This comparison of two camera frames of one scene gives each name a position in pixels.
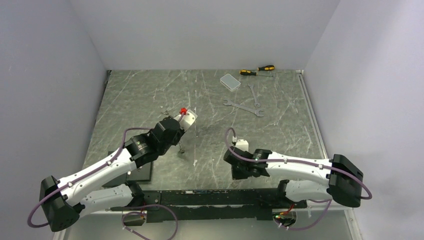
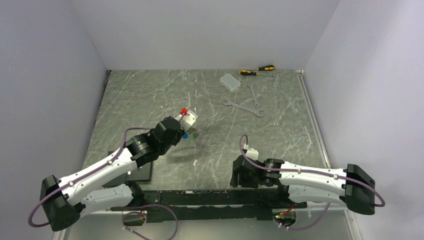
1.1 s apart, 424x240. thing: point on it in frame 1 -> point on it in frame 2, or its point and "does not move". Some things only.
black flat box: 142,173 does not move
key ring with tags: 182,149 -> 192,132
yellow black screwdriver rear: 266,67 does not move
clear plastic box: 230,82 does not move
